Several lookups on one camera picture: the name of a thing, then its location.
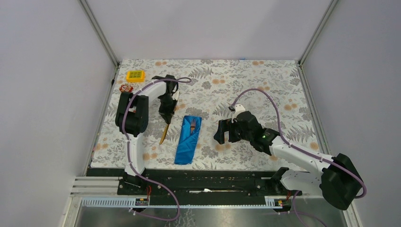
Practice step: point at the blue cloth napkin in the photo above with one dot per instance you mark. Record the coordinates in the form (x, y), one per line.
(187, 143)

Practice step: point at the floral tablecloth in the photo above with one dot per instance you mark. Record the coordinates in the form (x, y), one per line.
(270, 90)

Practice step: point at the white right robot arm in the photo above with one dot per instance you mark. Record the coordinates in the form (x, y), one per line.
(333, 178)

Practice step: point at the wooden fork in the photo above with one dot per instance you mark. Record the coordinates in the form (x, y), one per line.
(192, 126)

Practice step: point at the yellow green toy block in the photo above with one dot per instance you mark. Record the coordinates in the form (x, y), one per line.
(135, 76)

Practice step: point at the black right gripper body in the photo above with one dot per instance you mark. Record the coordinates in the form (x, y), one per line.
(236, 134)

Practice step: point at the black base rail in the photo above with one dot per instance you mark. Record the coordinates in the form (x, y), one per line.
(197, 187)

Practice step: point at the wooden spoon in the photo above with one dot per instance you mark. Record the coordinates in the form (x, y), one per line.
(164, 134)

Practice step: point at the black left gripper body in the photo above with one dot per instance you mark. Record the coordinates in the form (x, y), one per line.
(168, 104)

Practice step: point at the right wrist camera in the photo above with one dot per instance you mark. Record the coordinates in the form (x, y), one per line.
(237, 109)

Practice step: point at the red owl toy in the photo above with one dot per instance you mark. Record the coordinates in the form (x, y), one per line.
(125, 88)

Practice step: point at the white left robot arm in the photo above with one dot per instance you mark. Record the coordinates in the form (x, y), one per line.
(132, 116)

